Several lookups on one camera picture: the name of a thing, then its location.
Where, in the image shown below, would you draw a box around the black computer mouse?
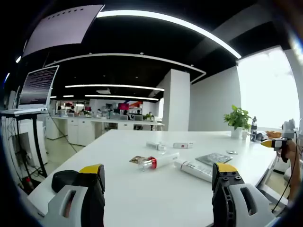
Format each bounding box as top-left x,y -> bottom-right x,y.
51,169 -> 82,196

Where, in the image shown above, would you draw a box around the potted green plant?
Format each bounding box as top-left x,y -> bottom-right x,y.
223,105 -> 253,140

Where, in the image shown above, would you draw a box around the white skincare tube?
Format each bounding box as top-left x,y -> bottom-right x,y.
174,159 -> 214,183

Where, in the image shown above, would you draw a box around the small white skincare bottle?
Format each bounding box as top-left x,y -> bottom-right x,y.
172,141 -> 195,149
145,141 -> 168,151

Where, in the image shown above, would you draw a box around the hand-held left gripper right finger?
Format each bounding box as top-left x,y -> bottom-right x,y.
211,162 -> 276,227

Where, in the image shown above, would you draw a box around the large red-ringed skincare bottle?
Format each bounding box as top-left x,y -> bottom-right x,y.
138,152 -> 180,171

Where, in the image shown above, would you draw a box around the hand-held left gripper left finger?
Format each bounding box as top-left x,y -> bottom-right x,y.
47,163 -> 106,227

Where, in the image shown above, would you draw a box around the white office counter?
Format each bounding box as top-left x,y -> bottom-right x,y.
45,115 -> 165,146

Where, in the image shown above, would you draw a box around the gold skincare sachet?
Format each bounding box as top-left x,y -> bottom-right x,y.
129,155 -> 147,164

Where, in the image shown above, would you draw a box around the silver skincare sachet pack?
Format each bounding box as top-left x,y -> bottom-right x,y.
195,153 -> 234,165

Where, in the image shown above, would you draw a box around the open laptop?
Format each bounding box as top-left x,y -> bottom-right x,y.
1,65 -> 60,116

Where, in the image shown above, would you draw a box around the long ceiling light strip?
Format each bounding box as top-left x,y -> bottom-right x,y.
97,9 -> 242,59

